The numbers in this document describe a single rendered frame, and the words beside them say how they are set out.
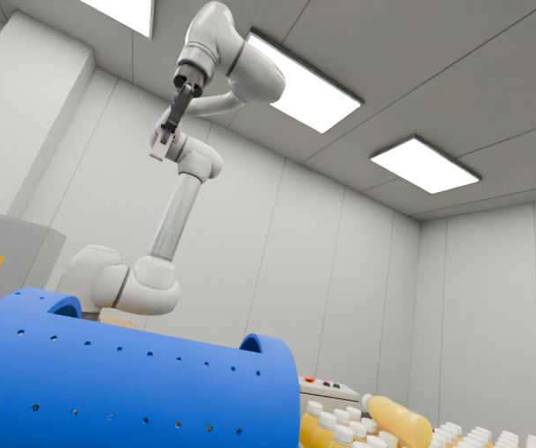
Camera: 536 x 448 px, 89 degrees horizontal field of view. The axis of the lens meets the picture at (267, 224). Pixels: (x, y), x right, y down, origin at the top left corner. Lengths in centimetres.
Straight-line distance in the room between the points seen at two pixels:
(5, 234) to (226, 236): 213
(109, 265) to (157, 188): 243
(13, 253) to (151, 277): 118
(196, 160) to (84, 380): 94
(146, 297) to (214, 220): 248
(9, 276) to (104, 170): 171
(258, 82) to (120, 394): 74
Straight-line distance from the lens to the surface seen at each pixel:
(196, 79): 76
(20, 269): 214
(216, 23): 84
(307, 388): 94
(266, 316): 373
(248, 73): 83
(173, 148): 124
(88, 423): 47
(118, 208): 340
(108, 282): 109
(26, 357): 49
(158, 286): 111
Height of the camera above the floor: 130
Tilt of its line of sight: 16 degrees up
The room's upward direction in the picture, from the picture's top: 13 degrees clockwise
